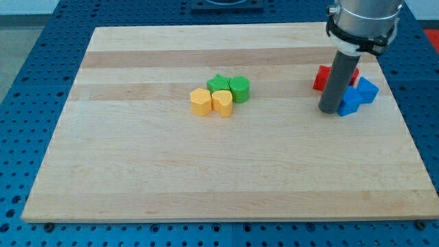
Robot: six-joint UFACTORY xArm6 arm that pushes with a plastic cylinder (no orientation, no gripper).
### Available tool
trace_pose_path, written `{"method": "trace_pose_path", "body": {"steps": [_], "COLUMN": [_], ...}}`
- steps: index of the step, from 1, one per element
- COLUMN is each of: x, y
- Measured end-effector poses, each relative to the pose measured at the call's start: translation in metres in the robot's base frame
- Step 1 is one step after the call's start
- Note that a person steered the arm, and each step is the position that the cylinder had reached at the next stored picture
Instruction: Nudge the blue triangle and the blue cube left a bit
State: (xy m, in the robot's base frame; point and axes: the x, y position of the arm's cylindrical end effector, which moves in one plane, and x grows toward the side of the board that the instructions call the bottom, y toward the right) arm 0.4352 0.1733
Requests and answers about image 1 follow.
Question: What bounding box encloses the red block left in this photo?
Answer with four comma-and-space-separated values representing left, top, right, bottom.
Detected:
313, 65, 331, 91

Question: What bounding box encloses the black cable clamp ring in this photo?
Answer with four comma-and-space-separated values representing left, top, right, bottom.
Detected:
325, 16, 399, 57

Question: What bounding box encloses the green cylinder block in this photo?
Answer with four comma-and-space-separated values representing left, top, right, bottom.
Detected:
229, 76, 250, 104

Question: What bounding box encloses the red block right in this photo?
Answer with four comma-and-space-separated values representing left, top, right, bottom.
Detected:
349, 68, 359, 86

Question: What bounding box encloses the green star block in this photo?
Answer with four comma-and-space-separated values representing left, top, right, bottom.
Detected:
206, 74, 231, 93

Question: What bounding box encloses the wooden board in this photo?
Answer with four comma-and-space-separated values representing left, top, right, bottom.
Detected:
21, 23, 438, 223

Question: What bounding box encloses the blue triangle block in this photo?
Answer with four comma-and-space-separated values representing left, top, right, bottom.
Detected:
337, 86, 362, 117

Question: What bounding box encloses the yellow heart block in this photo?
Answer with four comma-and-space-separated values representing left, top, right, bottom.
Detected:
211, 90, 233, 118

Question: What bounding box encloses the red block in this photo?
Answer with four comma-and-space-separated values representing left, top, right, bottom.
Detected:
313, 65, 331, 91
349, 68, 359, 86

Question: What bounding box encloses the yellow hexagon block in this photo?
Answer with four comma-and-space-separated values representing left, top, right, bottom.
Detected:
189, 88, 212, 116

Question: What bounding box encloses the blue cube block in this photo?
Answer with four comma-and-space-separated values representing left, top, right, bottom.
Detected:
356, 77, 379, 104

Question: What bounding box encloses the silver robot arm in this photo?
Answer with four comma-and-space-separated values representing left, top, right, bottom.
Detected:
326, 0, 404, 56

